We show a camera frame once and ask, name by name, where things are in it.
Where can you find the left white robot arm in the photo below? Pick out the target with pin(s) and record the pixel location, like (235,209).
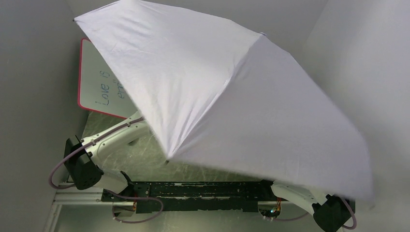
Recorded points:
(86,166)

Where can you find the aluminium frame rail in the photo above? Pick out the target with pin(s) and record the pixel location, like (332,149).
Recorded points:
(90,196)

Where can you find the light purple folding umbrella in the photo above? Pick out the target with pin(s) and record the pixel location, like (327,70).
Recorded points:
(219,95)

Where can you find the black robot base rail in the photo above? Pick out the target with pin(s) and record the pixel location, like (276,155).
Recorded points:
(150,197)

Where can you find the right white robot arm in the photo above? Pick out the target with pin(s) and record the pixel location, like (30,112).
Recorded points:
(331,213)

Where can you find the red framed whiteboard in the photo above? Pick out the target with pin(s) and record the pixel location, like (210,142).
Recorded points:
(99,90)

